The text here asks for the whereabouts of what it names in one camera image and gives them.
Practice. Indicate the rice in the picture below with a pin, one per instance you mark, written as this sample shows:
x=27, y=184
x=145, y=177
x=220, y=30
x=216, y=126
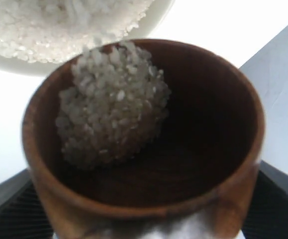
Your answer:
x=52, y=31
x=115, y=106

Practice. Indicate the rice in cream bowl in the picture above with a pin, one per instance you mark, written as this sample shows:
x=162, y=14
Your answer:
x=52, y=31

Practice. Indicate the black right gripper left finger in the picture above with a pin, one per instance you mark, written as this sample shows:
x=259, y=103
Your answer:
x=21, y=213

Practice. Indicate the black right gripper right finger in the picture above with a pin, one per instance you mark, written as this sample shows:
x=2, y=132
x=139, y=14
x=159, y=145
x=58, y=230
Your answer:
x=268, y=213

